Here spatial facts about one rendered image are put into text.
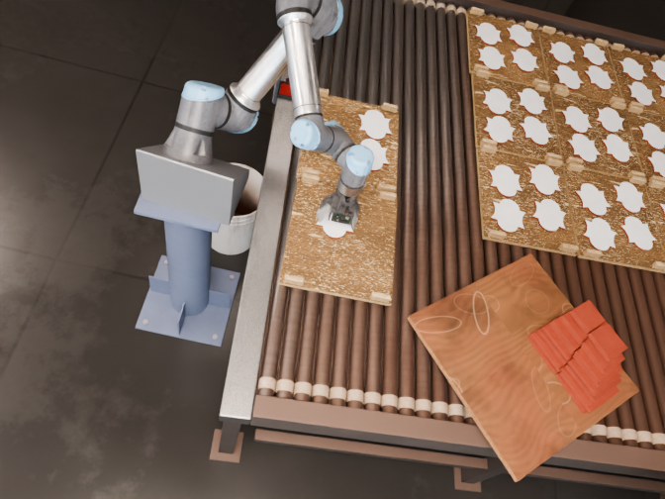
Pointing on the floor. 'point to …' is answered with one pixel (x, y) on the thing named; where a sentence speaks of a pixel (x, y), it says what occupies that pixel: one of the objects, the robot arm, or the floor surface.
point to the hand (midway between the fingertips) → (335, 219)
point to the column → (187, 280)
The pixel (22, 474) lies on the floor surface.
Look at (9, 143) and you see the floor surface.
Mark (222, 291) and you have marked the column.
